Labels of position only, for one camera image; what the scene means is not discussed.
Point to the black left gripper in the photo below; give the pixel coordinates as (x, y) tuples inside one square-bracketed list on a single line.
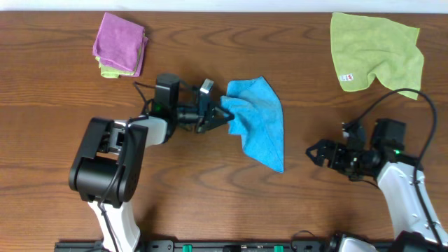
[(207, 108)]

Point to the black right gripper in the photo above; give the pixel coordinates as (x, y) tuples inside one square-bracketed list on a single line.
[(339, 148)]

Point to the blue microfiber cloth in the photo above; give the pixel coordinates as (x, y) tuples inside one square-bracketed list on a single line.
[(258, 120)]

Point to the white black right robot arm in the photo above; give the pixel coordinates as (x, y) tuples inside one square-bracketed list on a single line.
[(415, 224)]

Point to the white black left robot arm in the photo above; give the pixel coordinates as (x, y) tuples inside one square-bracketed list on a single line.
[(107, 166)]

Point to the green microfiber cloth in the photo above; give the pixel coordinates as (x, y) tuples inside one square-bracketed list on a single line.
[(365, 49)]

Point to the folded green cloth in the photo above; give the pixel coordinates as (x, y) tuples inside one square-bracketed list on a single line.
[(116, 71)]

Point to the folded purple cloth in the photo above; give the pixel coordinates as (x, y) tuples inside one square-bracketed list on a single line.
[(118, 42)]

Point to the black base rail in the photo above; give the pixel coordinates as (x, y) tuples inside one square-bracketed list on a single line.
[(176, 246)]

